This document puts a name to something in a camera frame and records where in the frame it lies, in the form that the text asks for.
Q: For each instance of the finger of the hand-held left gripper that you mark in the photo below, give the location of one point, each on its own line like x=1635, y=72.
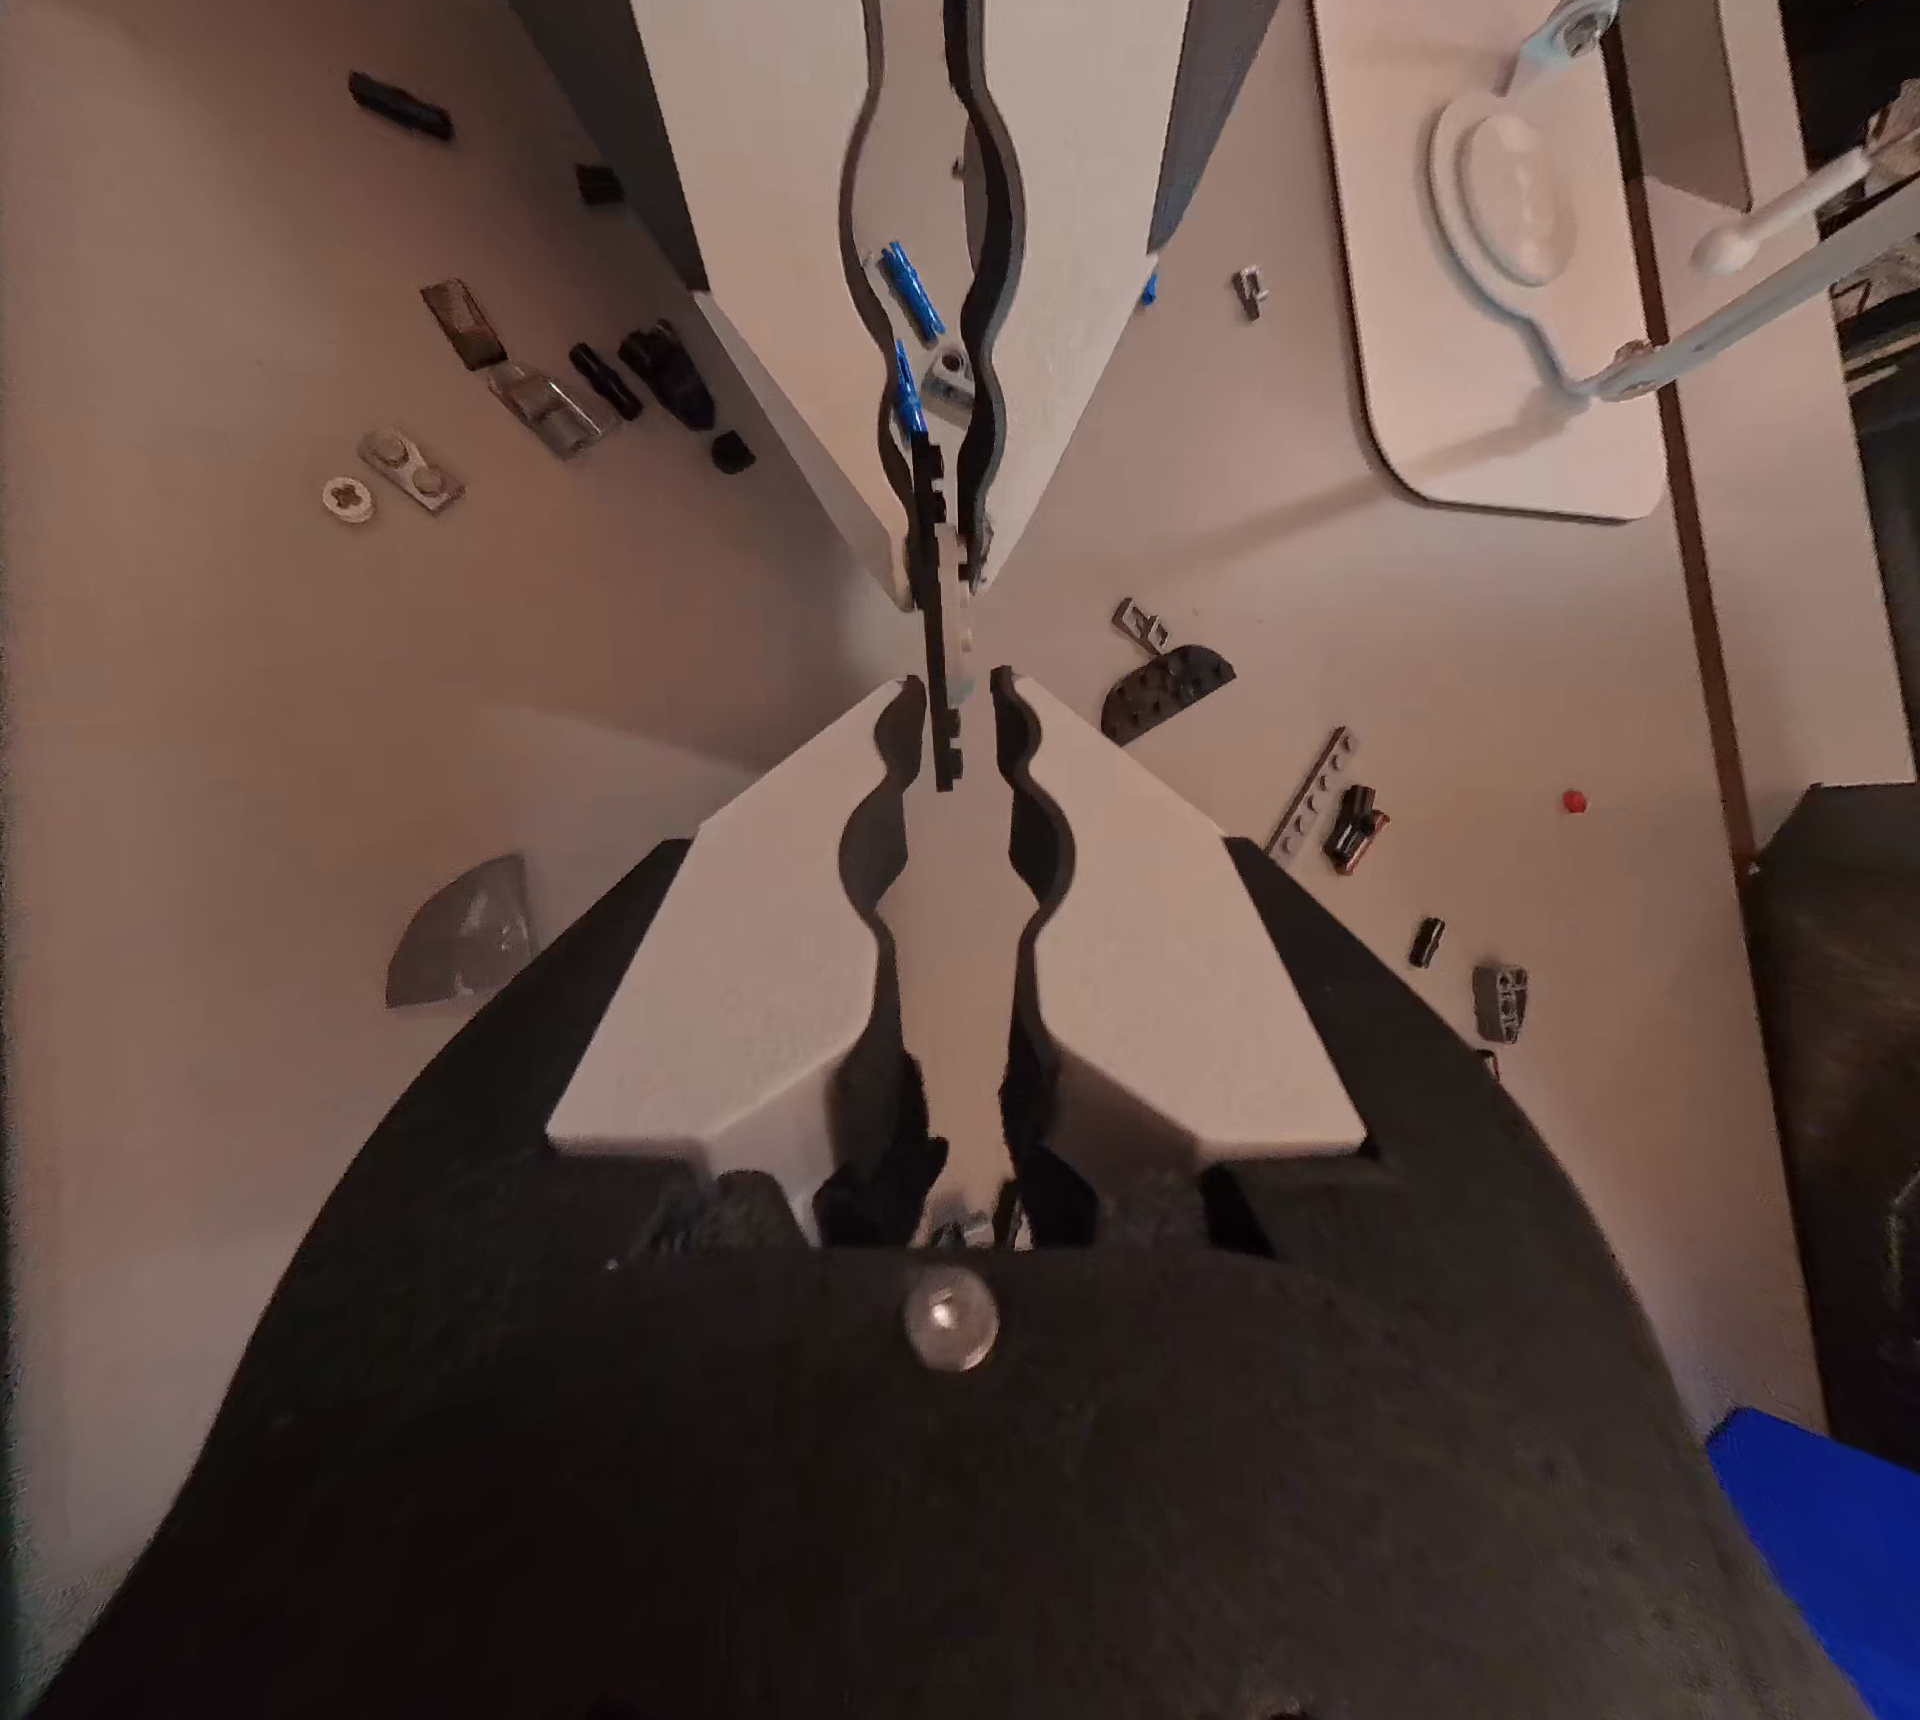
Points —
x=1095, y=100
x=721, y=100

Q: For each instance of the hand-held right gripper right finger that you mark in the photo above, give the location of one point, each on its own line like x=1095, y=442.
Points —
x=1201, y=1001

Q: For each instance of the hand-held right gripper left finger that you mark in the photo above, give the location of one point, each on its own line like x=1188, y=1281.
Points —
x=721, y=1001

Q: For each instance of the small light grey lego plate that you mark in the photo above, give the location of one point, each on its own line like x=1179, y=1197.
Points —
x=964, y=655

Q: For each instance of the black long lego plate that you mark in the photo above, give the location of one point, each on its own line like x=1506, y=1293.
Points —
x=939, y=581

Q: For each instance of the long grey lego plate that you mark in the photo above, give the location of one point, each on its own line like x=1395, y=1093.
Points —
x=1311, y=798

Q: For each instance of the scattered small lego pieces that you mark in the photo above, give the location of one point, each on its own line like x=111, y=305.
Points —
x=668, y=378

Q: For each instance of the dark half-round lego plate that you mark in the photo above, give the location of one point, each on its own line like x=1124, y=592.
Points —
x=1171, y=689

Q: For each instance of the dark printed lego box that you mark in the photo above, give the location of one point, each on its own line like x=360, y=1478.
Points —
x=1845, y=1121

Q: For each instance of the white metal desk stand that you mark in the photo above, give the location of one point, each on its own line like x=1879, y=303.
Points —
x=1471, y=400

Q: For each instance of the blue plastic storage bin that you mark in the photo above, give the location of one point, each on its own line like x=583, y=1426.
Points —
x=1830, y=1570

